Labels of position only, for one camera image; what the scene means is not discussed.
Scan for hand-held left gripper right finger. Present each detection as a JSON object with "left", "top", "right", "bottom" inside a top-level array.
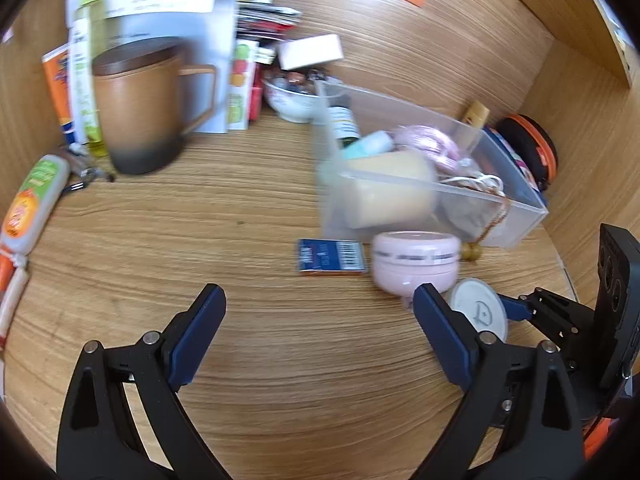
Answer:
[{"left": 412, "top": 282, "right": 586, "bottom": 480}]

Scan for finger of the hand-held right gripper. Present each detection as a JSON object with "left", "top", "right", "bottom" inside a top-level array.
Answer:
[{"left": 500, "top": 287, "right": 596, "bottom": 361}]

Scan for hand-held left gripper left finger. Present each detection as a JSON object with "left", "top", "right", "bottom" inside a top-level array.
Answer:
[{"left": 56, "top": 283, "right": 231, "bottom": 480}]

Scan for white round lid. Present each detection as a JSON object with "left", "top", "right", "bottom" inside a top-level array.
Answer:
[{"left": 447, "top": 278, "right": 509, "bottom": 344}]

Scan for clear plastic storage box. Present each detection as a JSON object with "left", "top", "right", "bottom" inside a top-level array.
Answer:
[{"left": 312, "top": 82, "right": 549, "bottom": 251}]

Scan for white drawstring pouch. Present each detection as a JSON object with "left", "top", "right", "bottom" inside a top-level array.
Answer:
[{"left": 437, "top": 170, "right": 513, "bottom": 263}]

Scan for small mint tube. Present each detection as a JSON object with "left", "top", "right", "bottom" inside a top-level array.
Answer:
[{"left": 342, "top": 130, "right": 394, "bottom": 161}]

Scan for dark green small bottle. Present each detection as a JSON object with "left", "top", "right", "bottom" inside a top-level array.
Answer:
[{"left": 327, "top": 105, "right": 362, "bottom": 142}]

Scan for wooden desktop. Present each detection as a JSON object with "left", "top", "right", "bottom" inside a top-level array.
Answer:
[{"left": 0, "top": 105, "right": 587, "bottom": 480}]

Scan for pink round case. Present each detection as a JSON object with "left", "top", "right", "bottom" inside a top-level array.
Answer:
[{"left": 371, "top": 231, "right": 462, "bottom": 297}]

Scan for person's orange clothing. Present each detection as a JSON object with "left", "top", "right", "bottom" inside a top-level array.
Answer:
[{"left": 582, "top": 416, "right": 613, "bottom": 458}]

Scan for small blue card box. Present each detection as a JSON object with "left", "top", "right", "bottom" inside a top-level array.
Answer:
[{"left": 297, "top": 238, "right": 369, "bottom": 277}]

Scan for blue patchwork pouch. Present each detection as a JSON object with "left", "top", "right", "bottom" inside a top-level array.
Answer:
[{"left": 482, "top": 127, "right": 544, "bottom": 194}]

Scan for black orange zip case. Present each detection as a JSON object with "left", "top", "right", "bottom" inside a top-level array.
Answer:
[{"left": 495, "top": 114, "right": 559, "bottom": 194}]

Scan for orange white tube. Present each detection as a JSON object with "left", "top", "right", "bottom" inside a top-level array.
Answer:
[{"left": 0, "top": 254, "right": 31, "bottom": 348}]

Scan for metal keys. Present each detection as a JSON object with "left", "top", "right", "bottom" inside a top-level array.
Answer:
[{"left": 64, "top": 146, "right": 117, "bottom": 194}]

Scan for yellow tube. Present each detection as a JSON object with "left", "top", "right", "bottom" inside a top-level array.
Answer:
[{"left": 462, "top": 101, "right": 490, "bottom": 132}]

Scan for green white squeeze tube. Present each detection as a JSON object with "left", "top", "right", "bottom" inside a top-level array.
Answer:
[{"left": 0, "top": 154, "right": 71, "bottom": 254}]

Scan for brown lidded mug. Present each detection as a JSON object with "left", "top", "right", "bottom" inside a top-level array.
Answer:
[{"left": 90, "top": 37, "right": 220, "bottom": 176}]

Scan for white bowl of beads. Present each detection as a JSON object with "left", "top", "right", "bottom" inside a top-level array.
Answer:
[{"left": 261, "top": 71, "right": 342, "bottom": 124}]

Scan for fruit print book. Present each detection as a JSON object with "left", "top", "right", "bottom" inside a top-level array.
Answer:
[{"left": 227, "top": 40, "right": 262, "bottom": 132}]

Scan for white file holder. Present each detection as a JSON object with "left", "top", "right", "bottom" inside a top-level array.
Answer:
[{"left": 66, "top": 0, "right": 242, "bottom": 134}]

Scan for wooden shelf board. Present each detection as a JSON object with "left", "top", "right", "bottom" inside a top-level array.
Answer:
[{"left": 475, "top": 0, "right": 640, "bottom": 92}]

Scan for white brown cardboard box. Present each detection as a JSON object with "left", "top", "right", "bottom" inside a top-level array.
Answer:
[{"left": 276, "top": 34, "right": 345, "bottom": 71}]

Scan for stack of colourful packets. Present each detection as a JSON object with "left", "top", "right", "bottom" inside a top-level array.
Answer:
[{"left": 235, "top": 0, "right": 304, "bottom": 42}]

